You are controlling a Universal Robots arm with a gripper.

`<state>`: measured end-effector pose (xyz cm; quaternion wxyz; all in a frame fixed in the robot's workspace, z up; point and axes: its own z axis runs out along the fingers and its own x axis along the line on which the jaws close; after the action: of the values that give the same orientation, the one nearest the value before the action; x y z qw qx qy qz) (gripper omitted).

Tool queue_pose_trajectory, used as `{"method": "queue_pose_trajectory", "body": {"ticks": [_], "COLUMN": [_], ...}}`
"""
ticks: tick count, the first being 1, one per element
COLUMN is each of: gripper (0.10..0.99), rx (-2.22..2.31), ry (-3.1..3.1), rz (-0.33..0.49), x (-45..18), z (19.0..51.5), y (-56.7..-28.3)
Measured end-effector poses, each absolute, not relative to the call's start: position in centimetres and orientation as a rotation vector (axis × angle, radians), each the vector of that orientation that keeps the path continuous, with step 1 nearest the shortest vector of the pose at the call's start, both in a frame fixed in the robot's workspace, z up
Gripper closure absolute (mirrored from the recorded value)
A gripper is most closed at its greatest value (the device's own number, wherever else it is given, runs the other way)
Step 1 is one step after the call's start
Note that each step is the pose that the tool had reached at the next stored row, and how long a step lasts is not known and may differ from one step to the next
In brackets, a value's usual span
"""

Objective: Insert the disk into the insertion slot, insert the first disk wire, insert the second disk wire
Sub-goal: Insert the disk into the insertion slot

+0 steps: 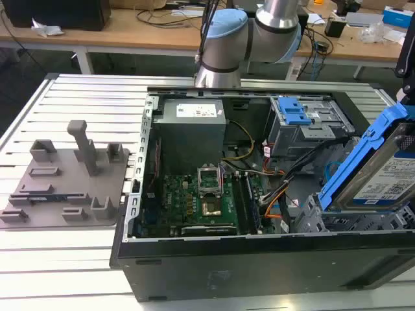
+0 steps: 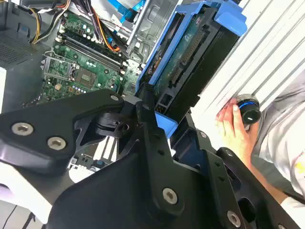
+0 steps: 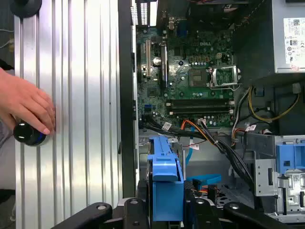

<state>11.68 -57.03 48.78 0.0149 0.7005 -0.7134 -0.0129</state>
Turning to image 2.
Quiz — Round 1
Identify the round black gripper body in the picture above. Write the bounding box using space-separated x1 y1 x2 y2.
46 152 230 229

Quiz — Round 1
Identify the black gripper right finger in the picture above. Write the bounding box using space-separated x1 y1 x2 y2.
171 114 301 229

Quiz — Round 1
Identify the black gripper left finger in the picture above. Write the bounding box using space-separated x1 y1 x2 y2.
0 83 185 217

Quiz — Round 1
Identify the round black blue-ringed tool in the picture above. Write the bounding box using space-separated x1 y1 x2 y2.
235 94 263 125

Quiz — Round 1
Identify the hard disk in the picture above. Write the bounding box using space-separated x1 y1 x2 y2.
134 0 248 139

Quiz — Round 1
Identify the person's bare hand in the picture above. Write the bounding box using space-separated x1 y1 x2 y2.
215 97 261 167

